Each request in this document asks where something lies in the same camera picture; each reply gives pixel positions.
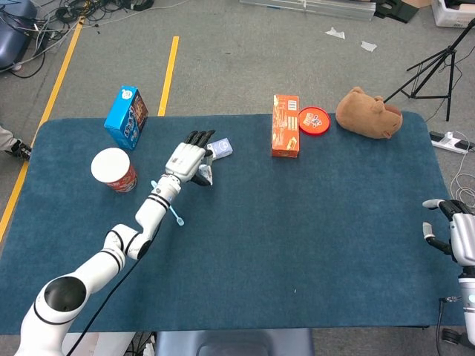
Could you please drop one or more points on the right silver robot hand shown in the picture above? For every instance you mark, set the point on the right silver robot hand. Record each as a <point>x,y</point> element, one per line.
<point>465,237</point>

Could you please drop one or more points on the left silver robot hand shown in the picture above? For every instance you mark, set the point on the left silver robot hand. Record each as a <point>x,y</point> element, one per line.
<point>183,161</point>

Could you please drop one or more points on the white toothpaste tube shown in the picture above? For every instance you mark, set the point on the white toothpaste tube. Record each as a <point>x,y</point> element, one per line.
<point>206,172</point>

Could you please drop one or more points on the light blue toothbrush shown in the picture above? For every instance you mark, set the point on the light blue toothbrush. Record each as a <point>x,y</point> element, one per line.
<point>179,221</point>

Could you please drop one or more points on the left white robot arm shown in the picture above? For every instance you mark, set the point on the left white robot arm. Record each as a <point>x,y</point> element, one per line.
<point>150,215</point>

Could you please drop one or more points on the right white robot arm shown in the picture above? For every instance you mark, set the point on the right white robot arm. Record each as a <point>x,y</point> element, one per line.
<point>468,296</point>

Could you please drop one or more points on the blue robot base seat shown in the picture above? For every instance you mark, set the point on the blue robot base seat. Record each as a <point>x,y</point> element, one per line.
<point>234,343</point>

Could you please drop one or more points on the small white tissue pack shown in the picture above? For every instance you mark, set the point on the small white tissue pack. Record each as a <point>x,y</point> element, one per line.
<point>223,147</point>

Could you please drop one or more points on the blue cookie box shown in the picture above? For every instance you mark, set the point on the blue cookie box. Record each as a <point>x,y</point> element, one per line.
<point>124,118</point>

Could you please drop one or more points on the red instant noodle cup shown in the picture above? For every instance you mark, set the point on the red instant noodle cup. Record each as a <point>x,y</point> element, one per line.
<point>110,165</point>

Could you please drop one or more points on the short yellow floor tape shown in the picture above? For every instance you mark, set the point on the short yellow floor tape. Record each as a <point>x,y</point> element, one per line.
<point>168,74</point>

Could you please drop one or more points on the white power strip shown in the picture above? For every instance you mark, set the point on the white power strip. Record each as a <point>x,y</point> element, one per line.
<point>445,141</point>

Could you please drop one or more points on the orange snack box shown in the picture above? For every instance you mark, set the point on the orange snack box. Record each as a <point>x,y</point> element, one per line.
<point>285,126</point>

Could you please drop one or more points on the blue felt table cloth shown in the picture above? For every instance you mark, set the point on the blue felt table cloth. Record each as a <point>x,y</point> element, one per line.
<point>259,241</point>

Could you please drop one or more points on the red round tin lid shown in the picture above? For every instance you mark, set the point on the red round tin lid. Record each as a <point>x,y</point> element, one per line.
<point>314,121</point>

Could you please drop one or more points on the long yellow floor tape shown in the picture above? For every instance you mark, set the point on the long yellow floor tape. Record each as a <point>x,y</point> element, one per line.
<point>55,89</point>

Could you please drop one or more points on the brown capybara plush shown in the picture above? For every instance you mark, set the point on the brown capybara plush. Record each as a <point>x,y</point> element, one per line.
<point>365,115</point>

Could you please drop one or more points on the black shoe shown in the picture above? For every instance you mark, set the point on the black shoe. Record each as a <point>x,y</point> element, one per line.
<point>20,149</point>

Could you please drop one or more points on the beige trouser leg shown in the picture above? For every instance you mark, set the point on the beige trouser leg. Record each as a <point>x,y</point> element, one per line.
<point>6,137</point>

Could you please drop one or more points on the black tripod stand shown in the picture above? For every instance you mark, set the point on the black tripod stand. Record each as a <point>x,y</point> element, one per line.
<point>450,49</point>

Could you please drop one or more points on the crumpled white paper scrap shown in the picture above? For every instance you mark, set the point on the crumpled white paper scrap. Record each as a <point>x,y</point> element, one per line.
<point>369,46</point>
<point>335,33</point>

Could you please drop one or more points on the dark blue padded chair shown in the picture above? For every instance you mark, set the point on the dark blue padded chair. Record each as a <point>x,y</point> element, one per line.
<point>13,37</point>

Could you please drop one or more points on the white storage box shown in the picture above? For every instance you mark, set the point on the white storage box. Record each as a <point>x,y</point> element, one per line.
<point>451,15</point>

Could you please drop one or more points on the black flat floor object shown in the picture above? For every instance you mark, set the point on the black flat floor object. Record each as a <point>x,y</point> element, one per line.
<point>395,10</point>

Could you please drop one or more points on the brown cardboard box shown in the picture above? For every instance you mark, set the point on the brown cardboard box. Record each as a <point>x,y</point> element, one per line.
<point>417,3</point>

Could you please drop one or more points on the aluminium rail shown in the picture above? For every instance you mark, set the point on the aluminium rail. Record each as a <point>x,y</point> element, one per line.
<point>308,7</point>

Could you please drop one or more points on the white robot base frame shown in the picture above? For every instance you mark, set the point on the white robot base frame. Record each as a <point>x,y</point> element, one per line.
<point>107,345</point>

